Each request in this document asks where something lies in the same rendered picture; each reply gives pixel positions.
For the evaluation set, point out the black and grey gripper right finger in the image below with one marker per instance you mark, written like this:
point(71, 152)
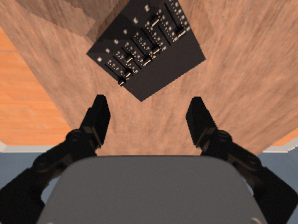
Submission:
point(275, 198)

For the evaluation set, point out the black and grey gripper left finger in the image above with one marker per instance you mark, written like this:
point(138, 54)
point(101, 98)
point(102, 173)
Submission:
point(20, 199)

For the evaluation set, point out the black lighting desk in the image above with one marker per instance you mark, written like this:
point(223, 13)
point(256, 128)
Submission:
point(131, 38)

